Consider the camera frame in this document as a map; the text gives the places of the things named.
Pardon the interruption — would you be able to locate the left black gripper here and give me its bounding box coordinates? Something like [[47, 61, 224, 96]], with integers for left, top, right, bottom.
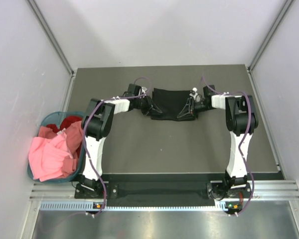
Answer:
[[134, 94, 161, 116]]

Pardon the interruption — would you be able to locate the pink t shirt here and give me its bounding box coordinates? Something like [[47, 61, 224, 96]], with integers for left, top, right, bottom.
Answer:
[[28, 121, 83, 182]]

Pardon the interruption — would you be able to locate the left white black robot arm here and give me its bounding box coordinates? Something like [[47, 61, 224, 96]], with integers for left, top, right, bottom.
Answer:
[[76, 84, 162, 198]]

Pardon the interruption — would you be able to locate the red t shirt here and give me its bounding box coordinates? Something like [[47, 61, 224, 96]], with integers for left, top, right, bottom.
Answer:
[[46, 115, 82, 133]]

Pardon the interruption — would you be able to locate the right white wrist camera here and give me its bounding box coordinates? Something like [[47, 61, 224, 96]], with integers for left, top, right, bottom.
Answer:
[[190, 87, 201, 102]]

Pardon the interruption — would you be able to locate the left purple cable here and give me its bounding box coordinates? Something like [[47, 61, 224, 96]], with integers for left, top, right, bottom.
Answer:
[[81, 77, 154, 216]]

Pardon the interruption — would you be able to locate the grey slotted cable duct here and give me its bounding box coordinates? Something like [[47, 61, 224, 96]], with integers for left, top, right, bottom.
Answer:
[[40, 201, 239, 212]]

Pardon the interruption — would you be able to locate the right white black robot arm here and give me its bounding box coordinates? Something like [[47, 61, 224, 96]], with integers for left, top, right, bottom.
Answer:
[[177, 85, 259, 200]]

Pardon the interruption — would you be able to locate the black t shirt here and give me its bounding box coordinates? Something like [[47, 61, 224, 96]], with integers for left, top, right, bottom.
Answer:
[[150, 88, 196, 121]]

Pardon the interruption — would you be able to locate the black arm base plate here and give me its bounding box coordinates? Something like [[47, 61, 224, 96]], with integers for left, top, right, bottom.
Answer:
[[75, 173, 252, 208]]

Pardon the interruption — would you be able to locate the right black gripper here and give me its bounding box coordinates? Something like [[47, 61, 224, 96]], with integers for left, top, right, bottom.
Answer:
[[178, 98, 213, 120]]

